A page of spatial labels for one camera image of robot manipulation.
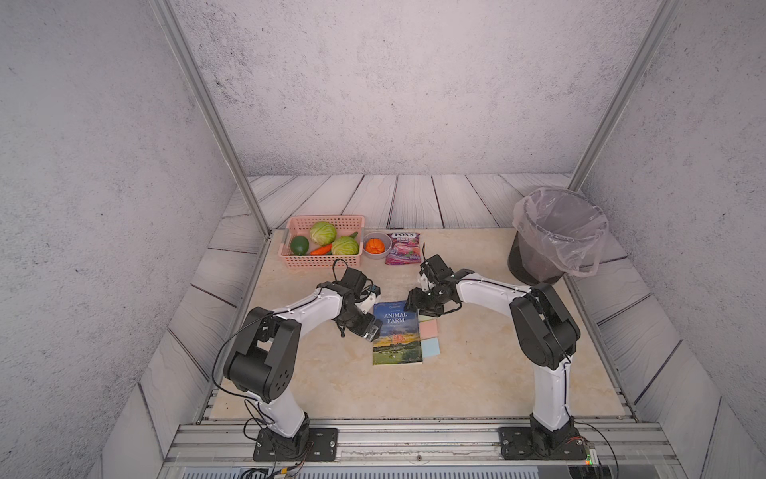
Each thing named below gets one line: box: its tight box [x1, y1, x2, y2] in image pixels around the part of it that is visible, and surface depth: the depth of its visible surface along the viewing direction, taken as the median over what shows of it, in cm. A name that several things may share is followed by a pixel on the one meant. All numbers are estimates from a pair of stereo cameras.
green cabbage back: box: [309, 221, 337, 247], surface depth 113 cm
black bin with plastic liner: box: [507, 186, 610, 285], surface depth 96 cm
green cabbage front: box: [331, 231, 361, 256], surface depth 109 cm
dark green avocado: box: [290, 235, 310, 256], surface depth 114 cm
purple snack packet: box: [384, 231, 422, 266], surface depth 113 cm
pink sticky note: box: [418, 319, 438, 340], surface depth 93 cm
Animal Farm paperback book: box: [373, 300, 423, 366], surface depth 93 cm
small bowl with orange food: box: [362, 231, 392, 261], surface depth 110 cm
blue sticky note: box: [420, 337, 440, 358], surface depth 91 cm
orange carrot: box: [309, 243, 333, 256], surface depth 113 cm
